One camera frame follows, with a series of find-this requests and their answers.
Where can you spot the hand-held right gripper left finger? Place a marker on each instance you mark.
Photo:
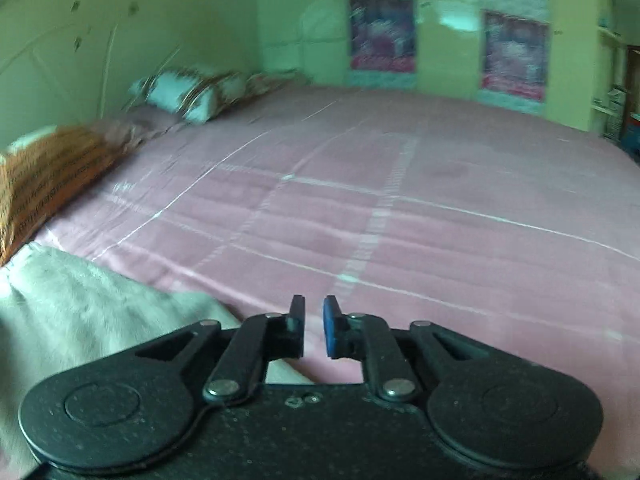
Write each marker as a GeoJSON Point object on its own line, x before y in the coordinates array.
{"type": "Point", "coordinates": [297, 327]}

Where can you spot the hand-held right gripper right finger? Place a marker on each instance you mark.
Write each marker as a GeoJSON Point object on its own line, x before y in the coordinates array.
{"type": "Point", "coordinates": [330, 327]}

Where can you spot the grey-green pants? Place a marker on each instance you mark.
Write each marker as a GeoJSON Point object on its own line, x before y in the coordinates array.
{"type": "Point", "coordinates": [75, 320]}

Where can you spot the bed with pink checked sheet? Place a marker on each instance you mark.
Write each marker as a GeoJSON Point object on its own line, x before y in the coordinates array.
{"type": "Point", "coordinates": [400, 240]}

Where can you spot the white patterned pillow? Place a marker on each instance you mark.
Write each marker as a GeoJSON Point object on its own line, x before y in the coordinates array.
{"type": "Point", "coordinates": [190, 92]}

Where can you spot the orange striped pillow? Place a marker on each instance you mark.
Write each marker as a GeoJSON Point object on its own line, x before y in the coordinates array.
{"type": "Point", "coordinates": [50, 180]}

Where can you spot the glossy cream wardrobe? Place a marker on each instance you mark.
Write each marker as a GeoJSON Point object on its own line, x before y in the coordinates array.
{"type": "Point", "coordinates": [450, 50]}

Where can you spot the cream headboard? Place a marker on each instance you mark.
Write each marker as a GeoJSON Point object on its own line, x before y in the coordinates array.
{"type": "Point", "coordinates": [75, 60]}

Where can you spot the cream corner shelf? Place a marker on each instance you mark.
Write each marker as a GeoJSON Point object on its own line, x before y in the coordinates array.
{"type": "Point", "coordinates": [607, 60]}

